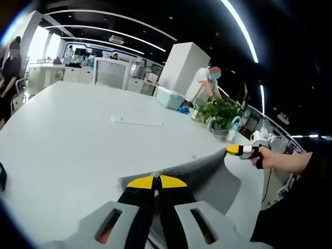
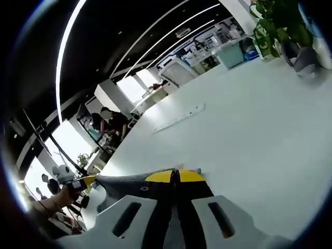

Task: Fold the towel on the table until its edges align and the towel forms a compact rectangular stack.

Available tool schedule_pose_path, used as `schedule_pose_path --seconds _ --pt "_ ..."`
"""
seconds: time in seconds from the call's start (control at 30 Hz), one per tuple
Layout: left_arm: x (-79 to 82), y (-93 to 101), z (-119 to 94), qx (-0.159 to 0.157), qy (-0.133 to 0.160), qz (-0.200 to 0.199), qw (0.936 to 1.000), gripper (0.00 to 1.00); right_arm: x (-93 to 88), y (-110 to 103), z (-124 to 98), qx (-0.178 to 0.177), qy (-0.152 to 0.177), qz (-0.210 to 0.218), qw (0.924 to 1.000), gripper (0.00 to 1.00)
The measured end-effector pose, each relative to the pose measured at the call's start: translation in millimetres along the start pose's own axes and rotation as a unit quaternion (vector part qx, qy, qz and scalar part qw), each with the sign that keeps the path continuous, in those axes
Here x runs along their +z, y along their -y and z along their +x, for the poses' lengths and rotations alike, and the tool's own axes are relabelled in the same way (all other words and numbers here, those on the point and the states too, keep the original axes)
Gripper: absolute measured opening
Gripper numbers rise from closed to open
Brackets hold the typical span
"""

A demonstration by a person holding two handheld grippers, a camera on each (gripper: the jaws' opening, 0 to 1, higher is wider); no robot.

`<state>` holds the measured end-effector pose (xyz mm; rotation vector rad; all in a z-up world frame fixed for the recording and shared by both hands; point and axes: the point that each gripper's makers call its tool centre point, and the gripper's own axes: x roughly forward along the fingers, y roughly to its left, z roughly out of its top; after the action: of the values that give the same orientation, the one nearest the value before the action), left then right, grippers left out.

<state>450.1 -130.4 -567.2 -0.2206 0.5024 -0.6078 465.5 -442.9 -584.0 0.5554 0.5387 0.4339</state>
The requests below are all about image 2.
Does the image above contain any teal storage box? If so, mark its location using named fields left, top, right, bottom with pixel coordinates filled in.
left=212, top=38, right=246, bottom=70

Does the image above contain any blue white spray bottle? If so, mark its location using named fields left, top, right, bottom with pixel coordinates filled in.
left=298, top=2, right=332, bottom=70

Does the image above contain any white power strip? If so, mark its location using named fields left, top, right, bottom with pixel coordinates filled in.
left=152, top=103, right=206, bottom=135

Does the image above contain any small potted plant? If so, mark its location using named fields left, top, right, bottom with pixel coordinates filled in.
left=77, top=153, right=90, bottom=168

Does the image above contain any green white carton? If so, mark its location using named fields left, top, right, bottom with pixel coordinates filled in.
left=255, top=38, right=273, bottom=62

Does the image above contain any person's left hand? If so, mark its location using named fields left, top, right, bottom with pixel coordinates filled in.
left=49, top=185, right=78, bottom=209

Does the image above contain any blue flat item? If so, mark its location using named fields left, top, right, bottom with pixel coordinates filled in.
left=243, top=50, right=260, bottom=61

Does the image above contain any green potted plant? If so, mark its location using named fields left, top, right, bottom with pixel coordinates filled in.
left=250, top=0, right=322, bottom=76

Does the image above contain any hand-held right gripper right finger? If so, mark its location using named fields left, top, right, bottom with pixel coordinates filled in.
left=177, top=168, right=286, bottom=249

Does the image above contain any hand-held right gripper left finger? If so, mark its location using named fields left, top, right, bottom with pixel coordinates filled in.
left=57, top=169, right=179, bottom=249

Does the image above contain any grey towel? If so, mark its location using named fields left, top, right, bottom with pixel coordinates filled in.
left=94, top=168, right=179, bottom=214

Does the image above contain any white office chair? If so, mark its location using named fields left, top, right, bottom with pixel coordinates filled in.
left=158, top=57, right=201, bottom=88

